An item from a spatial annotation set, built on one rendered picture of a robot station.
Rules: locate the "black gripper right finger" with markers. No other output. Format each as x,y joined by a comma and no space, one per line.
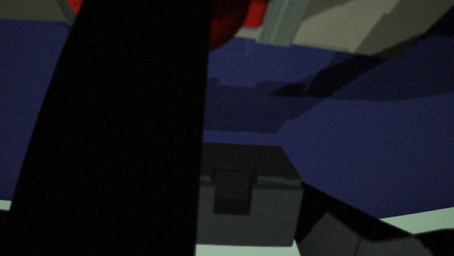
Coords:
327,226

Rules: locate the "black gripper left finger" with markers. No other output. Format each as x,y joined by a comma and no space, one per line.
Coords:
3,218

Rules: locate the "grey block with slot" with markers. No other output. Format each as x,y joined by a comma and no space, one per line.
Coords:
249,195

